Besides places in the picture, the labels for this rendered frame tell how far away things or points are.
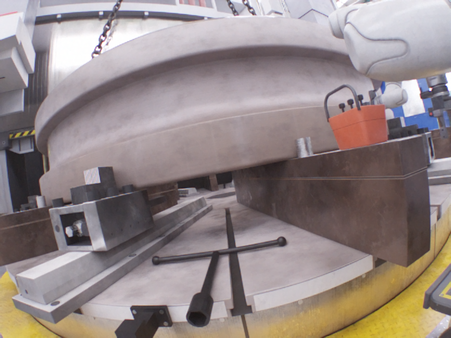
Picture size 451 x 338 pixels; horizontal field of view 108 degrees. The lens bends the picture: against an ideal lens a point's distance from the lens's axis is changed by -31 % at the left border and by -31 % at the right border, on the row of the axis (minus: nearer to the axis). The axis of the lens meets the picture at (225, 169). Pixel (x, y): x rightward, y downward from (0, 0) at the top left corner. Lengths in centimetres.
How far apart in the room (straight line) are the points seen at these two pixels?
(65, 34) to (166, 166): 407
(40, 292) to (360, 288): 115
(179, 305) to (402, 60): 84
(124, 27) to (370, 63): 480
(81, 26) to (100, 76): 349
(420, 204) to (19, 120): 454
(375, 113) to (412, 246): 43
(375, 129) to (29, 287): 131
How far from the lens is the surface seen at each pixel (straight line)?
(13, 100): 348
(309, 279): 81
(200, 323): 71
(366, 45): 45
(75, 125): 193
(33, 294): 101
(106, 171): 131
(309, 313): 91
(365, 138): 80
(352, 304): 101
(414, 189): 76
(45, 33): 505
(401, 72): 46
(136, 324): 73
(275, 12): 766
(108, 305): 94
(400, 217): 75
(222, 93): 142
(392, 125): 202
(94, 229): 107
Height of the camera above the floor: 70
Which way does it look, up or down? level
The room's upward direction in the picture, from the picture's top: 11 degrees counter-clockwise
